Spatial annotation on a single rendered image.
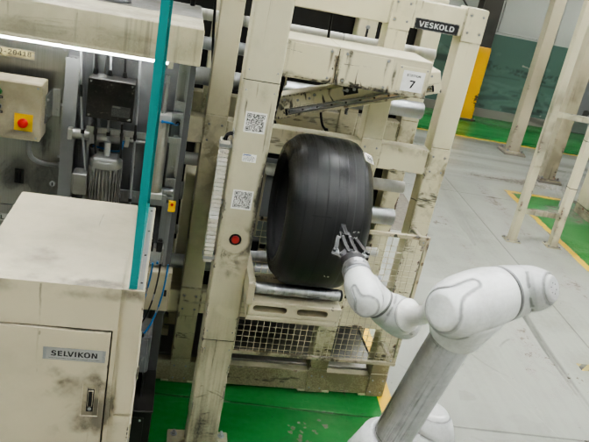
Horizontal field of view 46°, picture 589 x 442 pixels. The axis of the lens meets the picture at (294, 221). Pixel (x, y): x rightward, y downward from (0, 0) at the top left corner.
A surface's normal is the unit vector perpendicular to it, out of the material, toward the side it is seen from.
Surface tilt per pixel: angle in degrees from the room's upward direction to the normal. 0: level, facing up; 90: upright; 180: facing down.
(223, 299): 90
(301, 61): 90
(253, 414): 0
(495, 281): 26
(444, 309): 87
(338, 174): 41
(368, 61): 90
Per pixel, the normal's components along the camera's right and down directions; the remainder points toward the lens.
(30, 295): 0.14, 0.39
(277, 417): 0.18, -0.91
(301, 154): -0.49, -0.58
